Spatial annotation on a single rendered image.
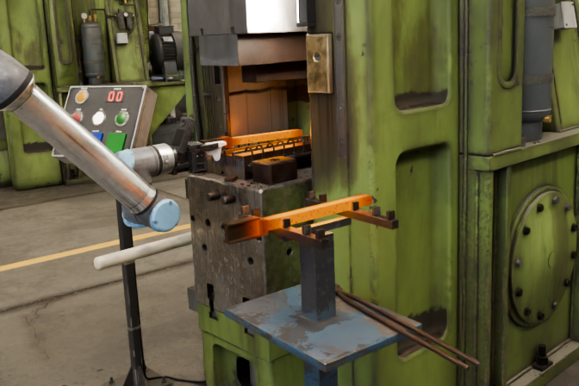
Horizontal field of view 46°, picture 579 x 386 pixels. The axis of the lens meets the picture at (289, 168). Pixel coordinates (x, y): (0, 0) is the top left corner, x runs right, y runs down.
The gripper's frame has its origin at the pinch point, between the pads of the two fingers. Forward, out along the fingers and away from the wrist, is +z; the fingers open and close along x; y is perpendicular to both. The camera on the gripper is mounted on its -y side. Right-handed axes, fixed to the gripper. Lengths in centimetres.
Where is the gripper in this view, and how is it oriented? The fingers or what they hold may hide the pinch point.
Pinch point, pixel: (221, 140)
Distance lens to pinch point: 215.7
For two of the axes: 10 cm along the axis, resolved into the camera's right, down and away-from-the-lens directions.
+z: 7.3, -1.7, 6.6
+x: 6.8, 1.2, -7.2
